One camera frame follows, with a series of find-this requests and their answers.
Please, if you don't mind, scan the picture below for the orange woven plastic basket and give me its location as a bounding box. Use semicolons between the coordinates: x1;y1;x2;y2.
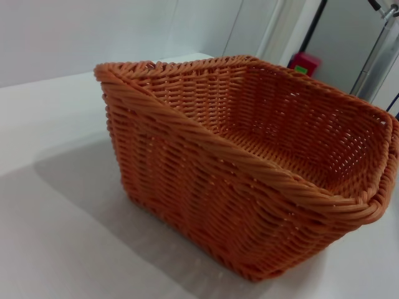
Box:
93;55;395;283

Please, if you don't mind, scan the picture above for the red box with green label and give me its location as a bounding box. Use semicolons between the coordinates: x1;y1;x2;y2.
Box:
291;52;322;77

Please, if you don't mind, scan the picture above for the silver metal stand pole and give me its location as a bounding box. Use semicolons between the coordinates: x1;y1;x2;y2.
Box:
349;8;399;101

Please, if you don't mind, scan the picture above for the blue cable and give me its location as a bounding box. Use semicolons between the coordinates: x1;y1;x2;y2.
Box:
385;92;399;113

